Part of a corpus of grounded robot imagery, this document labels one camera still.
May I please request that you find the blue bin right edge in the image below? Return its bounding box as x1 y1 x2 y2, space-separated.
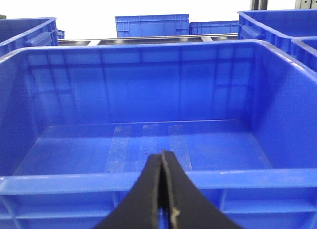
291 36 317 72

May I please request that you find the blue plastic bin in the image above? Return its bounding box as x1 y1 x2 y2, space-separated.
0 40 317 229
0 17 58 56

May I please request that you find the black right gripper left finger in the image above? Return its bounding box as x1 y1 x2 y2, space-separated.
94 154 162 229

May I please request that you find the steel table frame rail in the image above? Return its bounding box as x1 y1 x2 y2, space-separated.
58 33 238 46

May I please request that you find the blue plastic bin left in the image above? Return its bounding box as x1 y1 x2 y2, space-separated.
0 17 58 56

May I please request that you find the blue bin far right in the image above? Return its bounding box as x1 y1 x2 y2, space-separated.
238 9 317 54

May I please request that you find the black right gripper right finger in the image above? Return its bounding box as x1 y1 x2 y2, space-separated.
161 151 241 229

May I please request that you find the blue plastic bin right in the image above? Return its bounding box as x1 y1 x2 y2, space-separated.
0 40 317 229

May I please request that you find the distant low blue crate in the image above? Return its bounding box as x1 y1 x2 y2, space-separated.
189 20 239 35

